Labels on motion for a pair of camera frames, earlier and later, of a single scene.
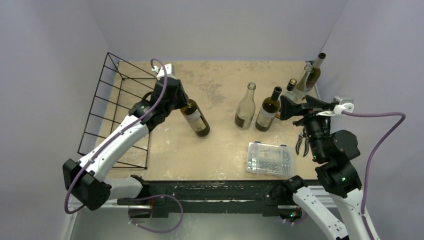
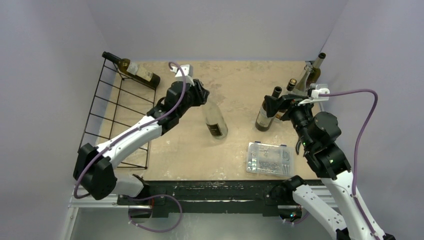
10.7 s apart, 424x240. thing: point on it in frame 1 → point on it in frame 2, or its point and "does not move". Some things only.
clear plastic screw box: (270, 159) does not move
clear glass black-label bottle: (245, 111) → (215, 122)
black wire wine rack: (121, 85) does not move
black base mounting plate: (204, 197) does not move
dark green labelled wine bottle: (196, 119) → (134, 70)
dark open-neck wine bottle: (269, 109) does not move
